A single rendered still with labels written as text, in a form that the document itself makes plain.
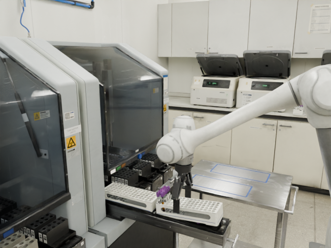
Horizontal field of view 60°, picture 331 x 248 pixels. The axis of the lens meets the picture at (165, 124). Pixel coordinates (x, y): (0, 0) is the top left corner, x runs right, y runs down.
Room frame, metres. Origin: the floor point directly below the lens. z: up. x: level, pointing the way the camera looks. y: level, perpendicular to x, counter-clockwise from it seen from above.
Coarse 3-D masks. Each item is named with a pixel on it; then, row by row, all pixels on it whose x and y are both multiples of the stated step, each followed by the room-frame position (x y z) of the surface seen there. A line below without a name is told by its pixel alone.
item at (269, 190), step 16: (208, 160) 1.89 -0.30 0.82; (192, 176) 1.63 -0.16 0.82; (208, 176) 1.63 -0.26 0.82; (224, 176) 1.63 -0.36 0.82; (240, 176) 1.63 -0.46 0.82; (256, 176) 1.63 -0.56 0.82; (272, 176) 1.63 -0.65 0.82; (288, 176) 1.63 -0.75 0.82; (208, 192) 1.43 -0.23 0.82; (224, 192) 1.42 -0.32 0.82; (240, 192) 1.42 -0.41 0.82; (256, 192) 1.42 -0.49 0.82; (272, 192) 1.42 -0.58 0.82; (288, 192) 1.42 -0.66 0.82; (272, 208) 1.27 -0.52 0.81; (288, 208) 1.62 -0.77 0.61; (176, 240) 1.52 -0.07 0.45
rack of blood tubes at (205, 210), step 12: (156, 204) 1.22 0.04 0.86; (168, 204) 1.20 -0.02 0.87; (180, 204) 1.21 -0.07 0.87; (192, 204) 1.20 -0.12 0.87; (204, 204) 1.17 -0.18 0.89; (216, 204) 1.17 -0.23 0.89; (168, 216) 1.19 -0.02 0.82; (180, 216) 1.16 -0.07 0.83; (192, 216) 1.18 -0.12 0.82; (204, 216) 1.17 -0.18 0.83; (216, 216) 1.09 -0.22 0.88
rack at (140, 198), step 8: (112, 184) 1.42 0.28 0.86; (120, 184) 1.43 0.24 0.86; (112, 192) 1.33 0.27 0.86; (120, 192) 1.33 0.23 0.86; (128, 192) 1.33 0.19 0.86; (136, 192) 1.33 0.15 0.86; (144, 192) 1.33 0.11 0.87; (152, 192) 1.33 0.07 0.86; (112, 200) 1.33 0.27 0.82; (120, 200) 1.35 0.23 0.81; (128, 200) 1.35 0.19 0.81; (136, 200) 1.27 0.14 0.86; (144, 200) 1.25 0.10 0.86; (152, 200) 1.25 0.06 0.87; (144, 208) 1.25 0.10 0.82; (152, 208) 1.23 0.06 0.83
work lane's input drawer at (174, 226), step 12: (108, 204) 1.32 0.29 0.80; (120, 204) 1.30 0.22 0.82; (132, 216) 1.26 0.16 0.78; (144, 216) 1.23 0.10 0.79; (156, 216) 1.21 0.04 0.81; (168, 228) 1.17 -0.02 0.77; (180, 228) 1.14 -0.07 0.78; (192, 228) 1.12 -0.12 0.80; (204, 228) 1.10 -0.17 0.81; (216, 228) 1.12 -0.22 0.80; (228, 228) 1.13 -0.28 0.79; (204, 240) 1.09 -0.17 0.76; (216, 240) 1.07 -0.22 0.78; (228, 240) 1.11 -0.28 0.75
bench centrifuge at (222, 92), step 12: (204, 60) 3.81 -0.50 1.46; (216, 60) 3.71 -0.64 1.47; (228, 60) 3.65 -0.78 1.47; (216, 72) 4.00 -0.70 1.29; (228, 72) 3.92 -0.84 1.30; (240, 72) 3.83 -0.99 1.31; (192, 84) 3.69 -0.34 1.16; (204, 84) 3.60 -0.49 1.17; (216, 84) 3.53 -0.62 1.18; (228, 84) 3.47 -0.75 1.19; (192, 96) 3.65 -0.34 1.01; (204, 96) 3.57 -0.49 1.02; (216, 96) 3.50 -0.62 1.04; (228, 96) 3.43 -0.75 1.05
